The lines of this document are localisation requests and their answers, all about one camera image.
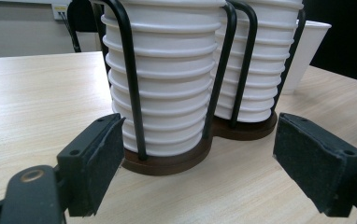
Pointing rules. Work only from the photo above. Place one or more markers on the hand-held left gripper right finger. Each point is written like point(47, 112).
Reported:
point(317, 165)

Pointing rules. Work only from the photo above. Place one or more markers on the white wall outlet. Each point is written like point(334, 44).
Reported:
point(58, 9)

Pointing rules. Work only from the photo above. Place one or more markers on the stack of white paper cups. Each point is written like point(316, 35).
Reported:
point(170, 77)
point(267, 62)

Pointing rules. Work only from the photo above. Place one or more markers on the black folding chair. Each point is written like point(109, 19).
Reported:
point(81, 15)

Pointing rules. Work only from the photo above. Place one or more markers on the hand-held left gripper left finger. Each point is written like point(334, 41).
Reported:
point(95, 161)

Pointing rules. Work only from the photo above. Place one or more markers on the single white paper cup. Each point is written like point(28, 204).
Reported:
point(307, 53)

